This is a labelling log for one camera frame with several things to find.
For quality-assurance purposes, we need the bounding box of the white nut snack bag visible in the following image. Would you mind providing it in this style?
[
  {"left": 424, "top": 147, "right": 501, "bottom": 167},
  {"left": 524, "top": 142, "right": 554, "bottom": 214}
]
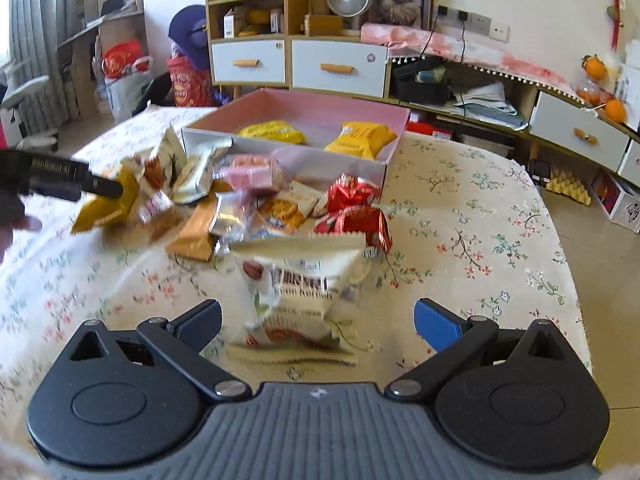
[{"left": 226, "top": 233, "right": 368, "bottom": 365}]

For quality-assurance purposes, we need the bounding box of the large yellow snack bag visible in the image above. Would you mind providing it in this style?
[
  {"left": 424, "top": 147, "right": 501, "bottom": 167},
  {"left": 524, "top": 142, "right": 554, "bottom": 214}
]
[{"left": 324, "top": 122, "right": 397, "bottom": 160}]

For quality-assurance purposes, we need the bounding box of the pale yellow wafer packet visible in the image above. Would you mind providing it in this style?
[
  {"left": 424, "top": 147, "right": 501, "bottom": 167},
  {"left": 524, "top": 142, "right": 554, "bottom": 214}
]
[{"left": 171, "top": 138, "right": 233, "bottom": 205}]

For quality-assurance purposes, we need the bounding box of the golden brown snack bar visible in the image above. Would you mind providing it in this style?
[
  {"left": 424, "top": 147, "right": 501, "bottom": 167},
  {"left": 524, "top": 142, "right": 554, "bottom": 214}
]
[{"left": 165, "top": 194, "right": 217, "bottom": 262}]

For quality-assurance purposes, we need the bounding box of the red white shopping bag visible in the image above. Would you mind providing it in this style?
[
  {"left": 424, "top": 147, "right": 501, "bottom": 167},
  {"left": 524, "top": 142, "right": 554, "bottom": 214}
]
[{"left": 101, "top": 39, "right": 153, "bottom": 124}]

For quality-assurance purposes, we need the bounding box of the floral tablecloth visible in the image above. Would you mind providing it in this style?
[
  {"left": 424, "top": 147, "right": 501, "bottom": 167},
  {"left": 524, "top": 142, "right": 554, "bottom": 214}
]
[{"left": 0, "top": 104, "right": 594, "bottom": 411}]

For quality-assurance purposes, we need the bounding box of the red gift bag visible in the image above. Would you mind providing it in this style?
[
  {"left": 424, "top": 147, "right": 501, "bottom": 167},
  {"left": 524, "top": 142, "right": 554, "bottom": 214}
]
[{"left": 167, "top": 56, "right": 219, "bottom": 107}]

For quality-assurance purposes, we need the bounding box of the pink biscuit packet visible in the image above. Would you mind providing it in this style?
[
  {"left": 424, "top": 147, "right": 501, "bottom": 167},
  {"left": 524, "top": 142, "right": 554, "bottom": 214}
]
[{"left": 213, "top": 154, "right": 288, "bottom": 193}]

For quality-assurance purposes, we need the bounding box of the orange cracker packet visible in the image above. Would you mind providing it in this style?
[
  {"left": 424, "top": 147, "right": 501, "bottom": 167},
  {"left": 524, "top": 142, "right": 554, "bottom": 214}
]
[{"left": 250, "top": 181, "right": 323, "bottom": 238}]

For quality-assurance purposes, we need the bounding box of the red foil candy pack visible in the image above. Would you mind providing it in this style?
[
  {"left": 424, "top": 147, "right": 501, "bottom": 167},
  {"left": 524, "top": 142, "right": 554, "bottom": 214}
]
[{"left": 314, "top": 174, "right": 393, "bottom": 254}]

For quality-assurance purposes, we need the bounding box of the purple plush toy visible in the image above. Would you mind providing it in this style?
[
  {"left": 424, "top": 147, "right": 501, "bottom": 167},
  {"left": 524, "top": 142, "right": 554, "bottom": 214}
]
[{"left": 168, "top": 4, "right": 210, "bottom": 70}]

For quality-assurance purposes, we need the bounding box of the yellow egg tray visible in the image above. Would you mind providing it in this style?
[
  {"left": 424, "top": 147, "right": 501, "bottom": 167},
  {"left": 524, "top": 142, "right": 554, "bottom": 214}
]
[{"left": 544, "top": 168, "right": 591, "bottom": 206}]

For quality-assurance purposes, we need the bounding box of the pink shallow cardboard box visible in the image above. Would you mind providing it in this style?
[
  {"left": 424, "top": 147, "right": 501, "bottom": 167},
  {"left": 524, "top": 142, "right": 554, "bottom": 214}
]
[{"left": 181, "top": 89, "right": 410, "bottom": 190}]

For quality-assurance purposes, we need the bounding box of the low wooden tv stand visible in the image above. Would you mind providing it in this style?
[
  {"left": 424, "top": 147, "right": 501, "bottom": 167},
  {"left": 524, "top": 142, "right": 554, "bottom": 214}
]
[{"left": 384, "top": 44, "right": 640, "bottom": 176}]

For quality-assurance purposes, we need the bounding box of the wooden cabinet with white drawers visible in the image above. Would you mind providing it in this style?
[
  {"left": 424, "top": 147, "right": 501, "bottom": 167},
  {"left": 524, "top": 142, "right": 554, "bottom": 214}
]
[{"left": 205, "top": 0, "right": 390, "bottom": 101}]

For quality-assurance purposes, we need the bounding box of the black storage basket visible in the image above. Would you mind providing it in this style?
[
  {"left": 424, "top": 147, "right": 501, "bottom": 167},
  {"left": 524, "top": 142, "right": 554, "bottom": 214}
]
[{"left": 390, "top": 56, "right": 452, "bottom": 105}]

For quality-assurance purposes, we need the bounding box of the pink patterned runner cloth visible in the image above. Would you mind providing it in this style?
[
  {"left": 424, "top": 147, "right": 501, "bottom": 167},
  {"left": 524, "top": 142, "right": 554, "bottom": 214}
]
[{"left": 360, "top": 23, "right": 575, "bottom": 96}]

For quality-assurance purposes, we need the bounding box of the orange fruit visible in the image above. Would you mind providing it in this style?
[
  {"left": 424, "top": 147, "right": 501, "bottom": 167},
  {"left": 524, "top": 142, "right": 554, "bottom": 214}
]
[{"left": 582, "top": 55, "right": 608, "bottom": 81}]

